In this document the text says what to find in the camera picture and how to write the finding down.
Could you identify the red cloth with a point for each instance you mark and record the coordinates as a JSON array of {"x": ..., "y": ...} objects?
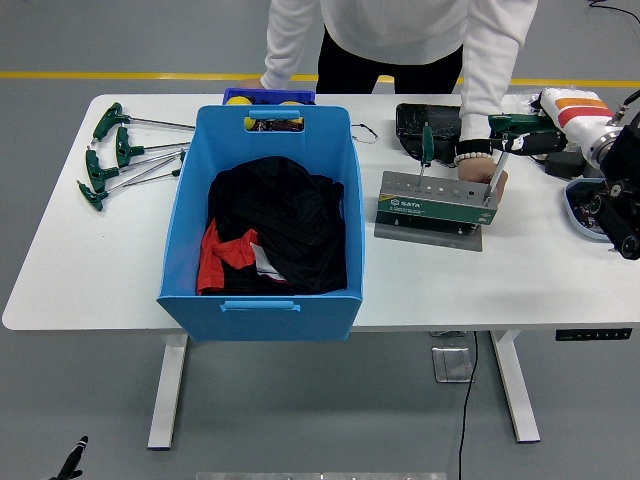
[{"x": 230, "y": 250}]

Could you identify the silver floor plate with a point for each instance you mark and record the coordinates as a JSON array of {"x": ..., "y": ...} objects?
[{"x": 452, "y": 365}]

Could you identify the white table leg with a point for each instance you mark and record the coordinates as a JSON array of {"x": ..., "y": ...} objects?
[
  {"x": 517, "y": 400},
  {"x": 167, "y": 400}
]

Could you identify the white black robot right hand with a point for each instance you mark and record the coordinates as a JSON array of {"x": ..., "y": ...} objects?
[{"x": 575, "y": 115}]

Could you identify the black power adapter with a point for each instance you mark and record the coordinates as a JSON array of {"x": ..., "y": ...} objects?
[{"x": 562, "y": 165}]

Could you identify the black table control panel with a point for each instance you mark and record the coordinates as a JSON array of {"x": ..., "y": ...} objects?
[{"x": 590, "y": 335}]

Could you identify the black cloth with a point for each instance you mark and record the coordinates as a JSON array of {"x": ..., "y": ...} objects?
[{"x": 280, "y": 210}]

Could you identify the person's left hand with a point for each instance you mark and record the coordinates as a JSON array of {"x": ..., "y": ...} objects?
[{"x": 475, "y": 172}]

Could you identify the white cloth tag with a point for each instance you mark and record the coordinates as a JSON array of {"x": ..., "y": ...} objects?
[{"x": 262, "y": 260}]

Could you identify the person's left forearm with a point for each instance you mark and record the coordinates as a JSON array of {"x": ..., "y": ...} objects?
[{"x": 480, "y": 110}]

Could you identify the yellow floor tape line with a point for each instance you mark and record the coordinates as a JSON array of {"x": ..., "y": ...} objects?
[{"x": 150, "y": 76}]

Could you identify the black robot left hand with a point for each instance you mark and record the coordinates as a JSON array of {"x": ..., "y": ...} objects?
[{"x": 75, "y": 457}]

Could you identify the dark brown glossy item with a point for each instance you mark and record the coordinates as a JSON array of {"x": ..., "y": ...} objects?
[{"x": 280, "y": 127}]

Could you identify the large blue plastic box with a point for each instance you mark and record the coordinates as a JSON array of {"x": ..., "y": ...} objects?
[{"x": 260, "y": 325}]

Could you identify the person's right hand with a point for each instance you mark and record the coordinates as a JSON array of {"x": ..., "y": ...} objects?
[{"x": 254, "y": 84}]

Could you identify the black plastic tray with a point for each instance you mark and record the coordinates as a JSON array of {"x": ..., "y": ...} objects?
[{"x": 425, "y": 117}]

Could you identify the light blue bowl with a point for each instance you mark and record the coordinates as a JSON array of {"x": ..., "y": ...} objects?
[{"x": 570, "y": 200}]

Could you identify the person's right forearm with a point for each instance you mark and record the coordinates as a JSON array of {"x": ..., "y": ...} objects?
[{"x": 277, "y": 65}]

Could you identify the yellow ball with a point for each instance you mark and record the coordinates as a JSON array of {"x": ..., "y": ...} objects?
[
  {"x": 290, "y": 103},
  {"x": 239, "y": 101},
  {"x": 249, "y": 125}
]

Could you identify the metal hex key stand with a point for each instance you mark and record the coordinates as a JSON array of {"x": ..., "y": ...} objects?
[{"x": 435, "y": 212}]

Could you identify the small dark blue bin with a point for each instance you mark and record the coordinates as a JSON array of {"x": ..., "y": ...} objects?
[{"x": 270, "y": 94}]

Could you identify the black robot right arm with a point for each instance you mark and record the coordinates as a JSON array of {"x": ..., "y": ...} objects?
[{"x": 622, "y": 155}]

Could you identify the person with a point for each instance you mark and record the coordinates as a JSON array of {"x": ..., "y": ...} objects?
[{"x": 400, "y": 25}]

